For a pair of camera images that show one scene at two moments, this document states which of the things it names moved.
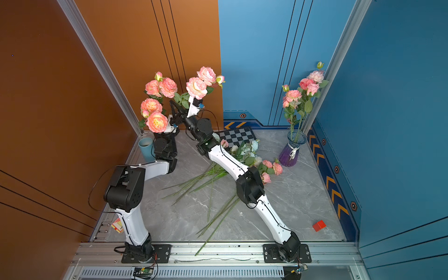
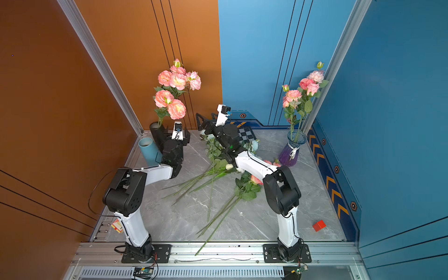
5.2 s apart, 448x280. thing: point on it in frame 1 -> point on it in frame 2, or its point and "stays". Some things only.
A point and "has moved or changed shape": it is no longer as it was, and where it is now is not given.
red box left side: x=118 y=226 stays
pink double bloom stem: x=291 y=98 stays
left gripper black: x=157 y=135 -> x=186 y=140
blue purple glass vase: x=289 y=153 stays
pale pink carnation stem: x=318 y=75 stays
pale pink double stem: x=202 y=84 has moved or changed shape
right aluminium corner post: x=358 y=13 stays
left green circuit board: x=143 y=272 stays
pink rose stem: x=311 y=91 stays
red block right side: x=319 y=226 stays
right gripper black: x=182 y=116 -> x=209 y=122
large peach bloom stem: x=155 y=119 has moved or changed shape
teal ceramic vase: x=145 y=144 stays
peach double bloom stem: x=160 y=86 -> x=174 y=80
